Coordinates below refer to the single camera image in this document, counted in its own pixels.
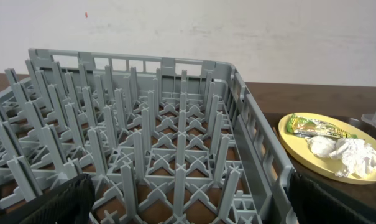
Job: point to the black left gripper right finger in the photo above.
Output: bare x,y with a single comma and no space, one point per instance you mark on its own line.
316,202

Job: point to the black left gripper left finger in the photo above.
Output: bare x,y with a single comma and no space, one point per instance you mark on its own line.
70,202

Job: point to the small white tissue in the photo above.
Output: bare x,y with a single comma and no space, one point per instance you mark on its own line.
321,146

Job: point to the green snack wrapper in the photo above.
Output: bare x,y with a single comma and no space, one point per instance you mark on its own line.
302,126

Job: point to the dark brown serving tray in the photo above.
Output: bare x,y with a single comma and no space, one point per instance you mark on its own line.
363,193

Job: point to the grey plastic dish rack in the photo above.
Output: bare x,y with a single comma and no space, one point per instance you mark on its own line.
164,140

